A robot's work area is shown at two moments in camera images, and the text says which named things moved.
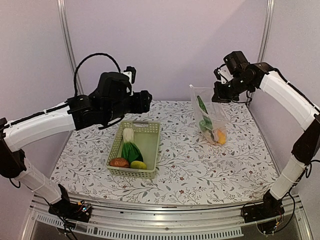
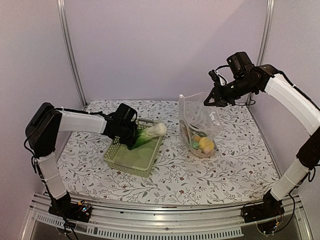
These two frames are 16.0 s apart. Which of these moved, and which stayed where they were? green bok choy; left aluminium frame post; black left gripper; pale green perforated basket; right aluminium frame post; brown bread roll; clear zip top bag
Moved: black left gripper; brown bread roll; clear zip top bag; green bok choy
Stayed: pale green perforated basket; left aluminium frame post; right aluminium frame post
